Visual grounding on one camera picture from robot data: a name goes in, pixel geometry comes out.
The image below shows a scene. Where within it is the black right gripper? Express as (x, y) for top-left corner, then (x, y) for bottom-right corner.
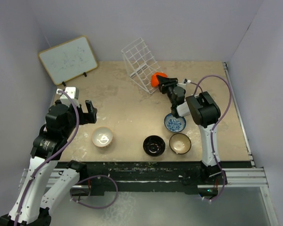
(157, 75), (179, 106)

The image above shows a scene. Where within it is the white wire dish rack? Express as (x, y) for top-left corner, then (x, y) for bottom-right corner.
(121, 38), (162, 94)

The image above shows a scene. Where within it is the blue and white bowl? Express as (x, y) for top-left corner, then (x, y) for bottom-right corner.
(164, 113), (186, 133)

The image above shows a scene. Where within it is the brown patterned bowl cream inside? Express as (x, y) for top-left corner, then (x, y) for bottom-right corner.
(169, 133), (191, 154)

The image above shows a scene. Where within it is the black glossy bowl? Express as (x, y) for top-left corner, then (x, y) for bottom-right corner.
(142, 135), (166, 157)

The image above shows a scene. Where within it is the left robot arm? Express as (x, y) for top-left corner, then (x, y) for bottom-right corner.
(0, 100), (97, 226)

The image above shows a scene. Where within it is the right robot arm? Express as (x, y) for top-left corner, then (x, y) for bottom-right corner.
(152, 73), (233, 185)

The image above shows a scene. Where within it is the white bowl with orange rim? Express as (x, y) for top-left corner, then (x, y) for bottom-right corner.
(92, 127), (114, 148)

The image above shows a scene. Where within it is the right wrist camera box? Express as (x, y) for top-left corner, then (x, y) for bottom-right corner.
(177, 79), (191, 90)

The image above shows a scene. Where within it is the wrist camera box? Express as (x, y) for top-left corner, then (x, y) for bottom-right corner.
(56, 87), (80, 107)
(177, 79), (191, 90)

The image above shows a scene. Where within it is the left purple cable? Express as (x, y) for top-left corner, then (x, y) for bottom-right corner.
(13, 90), (120, 226)

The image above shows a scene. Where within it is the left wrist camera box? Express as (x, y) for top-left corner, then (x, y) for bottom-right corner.
(56, 87), (80, 107)

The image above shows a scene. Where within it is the whiteboard with wooden frame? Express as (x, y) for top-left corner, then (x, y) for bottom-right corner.
(38, 35), (98, 85)

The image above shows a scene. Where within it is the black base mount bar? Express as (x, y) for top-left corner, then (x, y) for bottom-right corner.
(79, 161), (227, 195)

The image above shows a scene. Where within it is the aluminium rail frame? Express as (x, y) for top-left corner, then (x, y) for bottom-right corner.
(21, 61), (279, 226)

